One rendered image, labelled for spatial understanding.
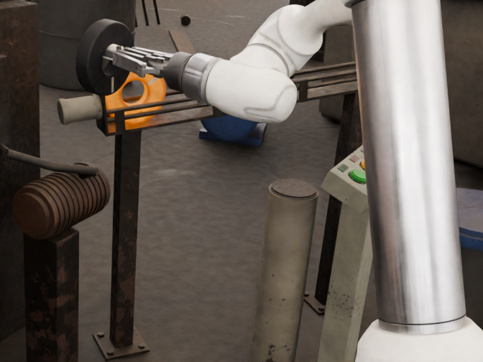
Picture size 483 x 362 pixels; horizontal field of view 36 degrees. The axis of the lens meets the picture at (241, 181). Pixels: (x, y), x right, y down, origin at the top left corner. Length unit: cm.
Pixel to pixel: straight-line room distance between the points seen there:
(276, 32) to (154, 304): 108
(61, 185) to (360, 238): 69
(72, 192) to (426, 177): 103
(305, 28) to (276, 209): 52
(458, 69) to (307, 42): 224
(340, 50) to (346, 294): 229
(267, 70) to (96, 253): 130
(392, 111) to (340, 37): 311
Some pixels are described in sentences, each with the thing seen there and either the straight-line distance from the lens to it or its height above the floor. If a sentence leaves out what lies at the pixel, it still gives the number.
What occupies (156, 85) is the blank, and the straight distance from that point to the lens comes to 177.
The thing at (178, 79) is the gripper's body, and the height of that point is 83.
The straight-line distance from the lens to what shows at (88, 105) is 172.
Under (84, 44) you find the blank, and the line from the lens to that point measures 151.
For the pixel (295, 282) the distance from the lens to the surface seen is 183.
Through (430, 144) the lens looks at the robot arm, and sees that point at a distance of 84.
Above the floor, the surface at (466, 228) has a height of 43.
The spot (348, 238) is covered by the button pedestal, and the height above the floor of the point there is 44.
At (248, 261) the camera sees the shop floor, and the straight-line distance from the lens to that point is 251.
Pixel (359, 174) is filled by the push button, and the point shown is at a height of 61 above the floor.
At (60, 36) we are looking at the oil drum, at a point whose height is 30.
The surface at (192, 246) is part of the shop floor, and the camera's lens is 258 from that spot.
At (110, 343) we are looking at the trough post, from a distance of 207.
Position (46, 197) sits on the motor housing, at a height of 52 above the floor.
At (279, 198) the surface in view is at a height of 51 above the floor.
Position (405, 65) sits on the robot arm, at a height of 102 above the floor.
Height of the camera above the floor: 120
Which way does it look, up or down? 22 degrees down
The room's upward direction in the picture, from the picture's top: 6 degrees clockwise
